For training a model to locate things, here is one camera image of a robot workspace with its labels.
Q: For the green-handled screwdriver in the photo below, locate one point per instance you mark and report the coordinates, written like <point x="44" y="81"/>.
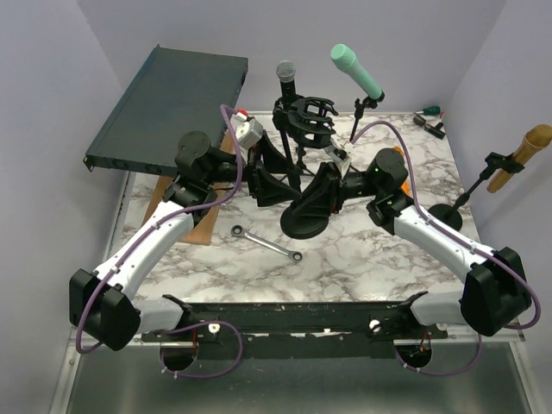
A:
<point x="433" y="110"/>

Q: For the wooden board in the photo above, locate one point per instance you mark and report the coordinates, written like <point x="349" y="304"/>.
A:
<point x="202" y="233"/>

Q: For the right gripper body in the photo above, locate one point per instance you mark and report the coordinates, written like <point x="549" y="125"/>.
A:
<point x="336" y="186"/>

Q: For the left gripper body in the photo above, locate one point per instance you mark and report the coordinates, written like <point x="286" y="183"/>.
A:
<point x="253" y="173"/>

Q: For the black microphone silver grille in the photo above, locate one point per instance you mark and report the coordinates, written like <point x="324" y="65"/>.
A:
<point x="286" y="72"/>

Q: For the black tripod shock-mount stand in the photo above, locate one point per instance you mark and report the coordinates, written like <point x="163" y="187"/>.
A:
<point x="291" y="122"/>

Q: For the gold microphone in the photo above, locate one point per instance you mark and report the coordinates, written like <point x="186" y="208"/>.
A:
<point x="533" y="142"/>

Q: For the dark rack-mount equipment case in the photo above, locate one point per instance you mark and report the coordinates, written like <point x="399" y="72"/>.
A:
<point x="174" y="92"/>

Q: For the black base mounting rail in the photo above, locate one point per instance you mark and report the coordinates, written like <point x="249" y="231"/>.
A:
<point x="303" y="330"/>

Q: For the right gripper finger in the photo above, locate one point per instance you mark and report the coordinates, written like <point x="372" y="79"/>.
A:
<point x="322" y="180"/>
<point x="314" y="206"/>

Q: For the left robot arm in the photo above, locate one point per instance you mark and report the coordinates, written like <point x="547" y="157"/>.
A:
<point x="101" y="302"/>

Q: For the mint green toy microphone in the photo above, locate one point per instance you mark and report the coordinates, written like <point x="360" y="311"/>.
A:
<point x="346" y="61"/>

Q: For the black round-base shock-mount stand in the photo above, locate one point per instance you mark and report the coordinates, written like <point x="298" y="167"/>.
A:
<point x="318" y="137"/>

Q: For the aluminium frame rail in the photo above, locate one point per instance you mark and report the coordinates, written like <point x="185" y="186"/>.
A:
<point x="66" y="379"/>

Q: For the black tripod clip stand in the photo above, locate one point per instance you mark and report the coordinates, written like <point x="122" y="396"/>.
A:
<point x="359" y="109"/>

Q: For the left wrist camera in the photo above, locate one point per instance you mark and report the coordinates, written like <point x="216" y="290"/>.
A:
<point x="248" y="130"/>

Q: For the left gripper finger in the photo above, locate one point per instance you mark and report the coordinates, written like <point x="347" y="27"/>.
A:
<point x="274" y="161"/>
<point x="278" y="192"/>

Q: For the black round-base clip stand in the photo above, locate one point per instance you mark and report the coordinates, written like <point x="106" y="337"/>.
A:
<point x="449" y="214"/>

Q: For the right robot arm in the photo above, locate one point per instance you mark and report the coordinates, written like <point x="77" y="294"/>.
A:
<point x="493" y="292"/>

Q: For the silver ratchet wrench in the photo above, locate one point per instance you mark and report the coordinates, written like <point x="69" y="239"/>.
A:
<point x="240" y="232"/>

